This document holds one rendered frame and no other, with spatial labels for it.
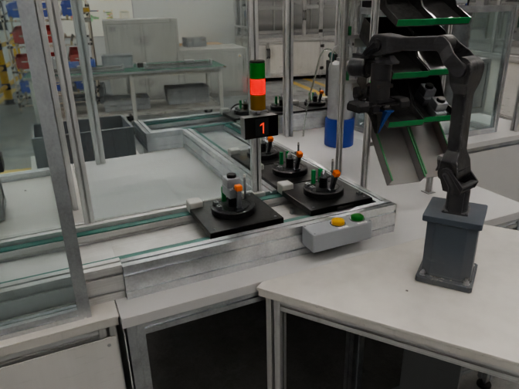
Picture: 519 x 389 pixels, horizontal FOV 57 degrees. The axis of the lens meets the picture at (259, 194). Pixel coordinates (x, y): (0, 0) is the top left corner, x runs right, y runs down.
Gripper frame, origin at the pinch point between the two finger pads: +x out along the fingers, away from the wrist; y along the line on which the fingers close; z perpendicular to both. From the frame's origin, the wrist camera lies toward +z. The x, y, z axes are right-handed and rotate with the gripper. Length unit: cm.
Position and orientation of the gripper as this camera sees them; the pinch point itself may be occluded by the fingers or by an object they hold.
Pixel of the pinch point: (377, 121)
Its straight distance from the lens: 145.0
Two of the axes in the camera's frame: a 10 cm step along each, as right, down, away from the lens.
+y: -9.1, 1.7, -3.8
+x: 0.2, 9.3, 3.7
